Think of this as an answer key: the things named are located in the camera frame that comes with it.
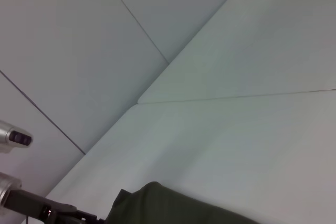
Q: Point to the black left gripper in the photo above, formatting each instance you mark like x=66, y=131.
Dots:
x=34, y=204

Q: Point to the dark green printed t-shirt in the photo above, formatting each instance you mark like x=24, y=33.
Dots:
x=170, y=205

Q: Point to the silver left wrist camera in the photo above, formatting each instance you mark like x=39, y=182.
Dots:
x=15, y=136

